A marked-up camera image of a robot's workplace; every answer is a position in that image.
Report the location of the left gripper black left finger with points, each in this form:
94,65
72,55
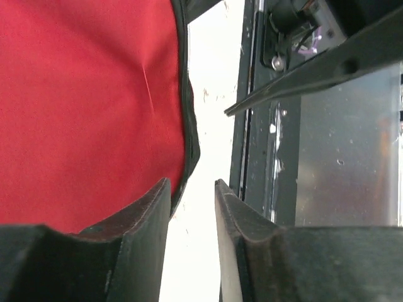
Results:
117,259

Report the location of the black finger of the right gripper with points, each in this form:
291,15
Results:
374,47

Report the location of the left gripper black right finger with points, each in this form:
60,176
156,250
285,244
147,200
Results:
261,261

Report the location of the red backpack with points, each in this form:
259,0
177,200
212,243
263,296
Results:
96,107

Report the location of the black mounting base plate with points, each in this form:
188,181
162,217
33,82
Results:
264,163

